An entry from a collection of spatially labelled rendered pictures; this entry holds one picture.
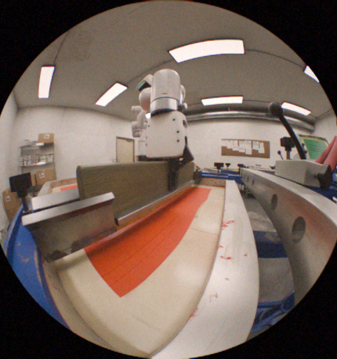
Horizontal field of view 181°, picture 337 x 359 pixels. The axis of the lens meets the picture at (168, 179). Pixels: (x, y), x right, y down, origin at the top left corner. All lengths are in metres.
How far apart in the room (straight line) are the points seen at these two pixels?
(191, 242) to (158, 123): 0.23
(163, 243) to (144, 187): 0.09
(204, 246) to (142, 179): 0.13
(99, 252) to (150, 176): 0.14
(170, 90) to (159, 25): 1.84
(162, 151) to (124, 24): 2.02
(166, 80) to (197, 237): 0.31
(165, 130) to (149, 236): 0.20
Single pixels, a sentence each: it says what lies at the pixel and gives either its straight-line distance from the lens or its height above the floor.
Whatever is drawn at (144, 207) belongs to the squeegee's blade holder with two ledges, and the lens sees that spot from 0.16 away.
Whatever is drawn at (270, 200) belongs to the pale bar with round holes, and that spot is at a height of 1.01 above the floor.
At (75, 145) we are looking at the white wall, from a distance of 3.92.
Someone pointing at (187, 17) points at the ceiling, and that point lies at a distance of 2.01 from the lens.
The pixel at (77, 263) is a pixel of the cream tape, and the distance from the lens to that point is 0.16.
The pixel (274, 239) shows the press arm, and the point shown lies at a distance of 0.28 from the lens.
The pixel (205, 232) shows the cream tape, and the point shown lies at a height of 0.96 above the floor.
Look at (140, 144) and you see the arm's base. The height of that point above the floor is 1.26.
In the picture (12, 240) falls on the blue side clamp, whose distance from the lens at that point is 0.16.
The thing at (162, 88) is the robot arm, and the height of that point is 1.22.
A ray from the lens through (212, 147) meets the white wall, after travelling 4.08.
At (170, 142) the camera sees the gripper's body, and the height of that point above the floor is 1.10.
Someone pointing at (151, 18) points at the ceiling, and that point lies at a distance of 2.01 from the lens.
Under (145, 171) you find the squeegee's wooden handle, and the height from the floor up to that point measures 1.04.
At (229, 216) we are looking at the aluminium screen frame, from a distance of 0.16.
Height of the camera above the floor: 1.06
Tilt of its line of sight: 10 degrees down
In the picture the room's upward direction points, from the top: straight up
